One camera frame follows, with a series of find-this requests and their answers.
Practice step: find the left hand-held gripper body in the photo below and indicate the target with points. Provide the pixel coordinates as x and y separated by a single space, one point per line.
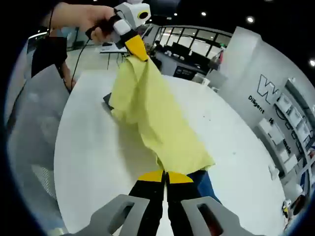
133 13

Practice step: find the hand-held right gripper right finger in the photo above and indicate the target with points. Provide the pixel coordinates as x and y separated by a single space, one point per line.
182 209

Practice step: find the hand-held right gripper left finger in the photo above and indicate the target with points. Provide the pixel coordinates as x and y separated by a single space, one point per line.
147 196

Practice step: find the yellow blue grey garment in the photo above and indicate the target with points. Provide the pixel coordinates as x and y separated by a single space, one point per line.
152 110

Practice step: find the person's left hand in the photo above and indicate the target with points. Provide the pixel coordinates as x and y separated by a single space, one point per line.
104 12

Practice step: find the dark office desk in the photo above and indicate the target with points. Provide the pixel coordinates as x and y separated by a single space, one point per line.
182 64

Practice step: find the red hanging cloth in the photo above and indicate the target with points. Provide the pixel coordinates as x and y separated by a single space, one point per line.
220 57

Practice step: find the grey office chair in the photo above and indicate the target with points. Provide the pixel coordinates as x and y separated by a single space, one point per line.
217 79

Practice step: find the person's black shirt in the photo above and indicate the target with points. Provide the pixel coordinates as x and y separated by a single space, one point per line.
48 55

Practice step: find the small white table object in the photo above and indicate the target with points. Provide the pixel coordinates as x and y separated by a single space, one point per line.
273 171

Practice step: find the round ceiling spot lights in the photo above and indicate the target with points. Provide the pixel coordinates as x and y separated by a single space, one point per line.
249 19

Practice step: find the grey mesh chair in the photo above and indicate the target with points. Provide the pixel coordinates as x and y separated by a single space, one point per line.
37 118

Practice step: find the row of white storage bins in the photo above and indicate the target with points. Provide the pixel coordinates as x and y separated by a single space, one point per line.
284 101

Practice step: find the grey metal shelving unit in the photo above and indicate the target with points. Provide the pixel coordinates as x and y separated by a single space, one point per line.
295 88

